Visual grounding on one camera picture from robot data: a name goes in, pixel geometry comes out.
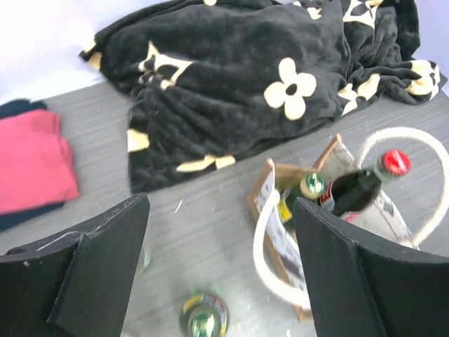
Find red folded cloth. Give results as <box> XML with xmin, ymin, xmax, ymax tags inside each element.
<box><xmin>1</xmin><ymin>110</ymin><xmax>80</xmax><ymax>214</ymax></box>

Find dark navy folded cloth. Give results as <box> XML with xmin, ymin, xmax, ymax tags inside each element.
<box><xmin>1</xmin><ymin>99</ymin><xmax>65</xmax><ymax>232</ymax></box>

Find black floral blanket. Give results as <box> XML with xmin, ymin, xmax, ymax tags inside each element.
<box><xmin>80</xmin><ymin>0</ymin><xmax>440</xmax><ymax>193</ymax></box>

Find cola glass bottle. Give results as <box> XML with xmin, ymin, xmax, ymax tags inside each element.
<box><xmin>316</xmin><ymin>149</ymin><xmax>411</xmax><ymax>221</ymax></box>

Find clear glass bottle near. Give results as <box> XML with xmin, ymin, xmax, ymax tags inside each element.
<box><xmin>136</xmin><ymin>246</ymin><xmax>152</xmax><ymax>276</ymax></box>

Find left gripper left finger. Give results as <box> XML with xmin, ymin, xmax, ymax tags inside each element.
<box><xmin>1</xmin><ymin>194</ymin><xmax>150</xmax><ymax>337</ymax></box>

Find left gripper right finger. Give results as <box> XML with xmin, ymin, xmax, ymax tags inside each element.
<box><xmin>294</xmin><ymin>198</ymin><xmax>448</xmax><ymax>337</ymax></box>

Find green bottle front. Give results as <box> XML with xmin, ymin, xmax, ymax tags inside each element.
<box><xmin>278</xmin><ymin>173</ymin><xmax>326</xmax><ymax>232</ymax></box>

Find green bottle yellow label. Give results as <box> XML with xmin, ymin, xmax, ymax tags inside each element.
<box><xmin>179</xmin><ymin>291</ymin><xmax>229</xmax><ymax>337</ymax></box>

